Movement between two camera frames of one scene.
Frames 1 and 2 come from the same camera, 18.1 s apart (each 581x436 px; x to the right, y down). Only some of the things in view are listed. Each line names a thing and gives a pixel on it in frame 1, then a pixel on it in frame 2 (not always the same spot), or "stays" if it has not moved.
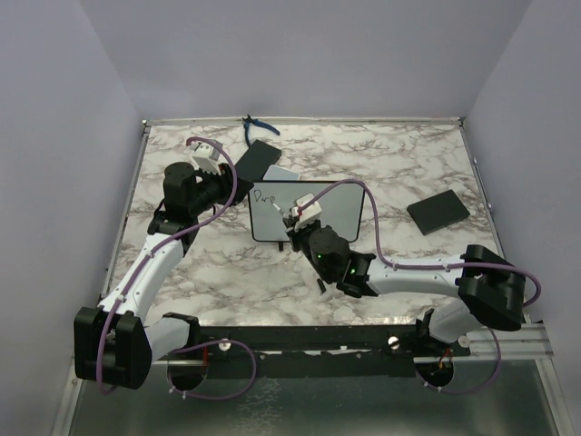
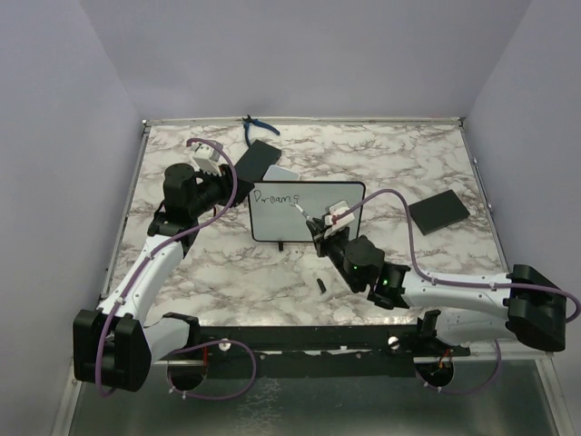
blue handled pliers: [249, 121] stays
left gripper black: [225, 181] stays
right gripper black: [295, 234] to [318, 225]
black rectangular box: [256, 161] stays
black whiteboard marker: [279, 209] to [301, 211]
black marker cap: [321, 285] stays
